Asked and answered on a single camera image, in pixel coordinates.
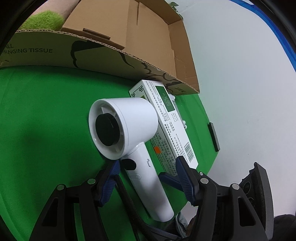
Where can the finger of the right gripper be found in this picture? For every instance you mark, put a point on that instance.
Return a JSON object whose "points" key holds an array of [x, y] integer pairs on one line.
{"points": [[170, 180]]}

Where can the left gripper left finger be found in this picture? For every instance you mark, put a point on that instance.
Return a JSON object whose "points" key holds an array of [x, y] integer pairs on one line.
{"points": [[57, 219]]}

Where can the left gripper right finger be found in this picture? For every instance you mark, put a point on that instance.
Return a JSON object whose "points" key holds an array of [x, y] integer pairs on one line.
{"points": [[224, 213]]}

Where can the white green medicine box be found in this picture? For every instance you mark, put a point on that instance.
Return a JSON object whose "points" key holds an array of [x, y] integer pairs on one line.
{"points": [[171, 139]]}

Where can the white hair dryer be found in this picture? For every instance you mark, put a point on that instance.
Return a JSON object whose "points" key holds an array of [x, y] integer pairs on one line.
{"points": [[119, 128]]}

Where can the white folding phone stand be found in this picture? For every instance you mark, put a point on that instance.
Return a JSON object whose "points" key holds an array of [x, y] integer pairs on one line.
{"points": [[173, 99]]}

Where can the pink teal plush toy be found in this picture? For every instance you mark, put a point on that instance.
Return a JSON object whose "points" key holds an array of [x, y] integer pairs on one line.
{"points": [[50, 16]]}

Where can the black object at table edge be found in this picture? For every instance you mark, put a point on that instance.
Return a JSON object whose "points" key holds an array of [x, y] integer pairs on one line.
{"points": [[214, 136]]}

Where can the large open cardboard box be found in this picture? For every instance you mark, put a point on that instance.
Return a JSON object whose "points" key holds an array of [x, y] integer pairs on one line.
{"points": [[157, 48]]}

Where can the right potted plant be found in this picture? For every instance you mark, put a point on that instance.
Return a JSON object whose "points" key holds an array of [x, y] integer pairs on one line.
{"points": [[174, 6]]}

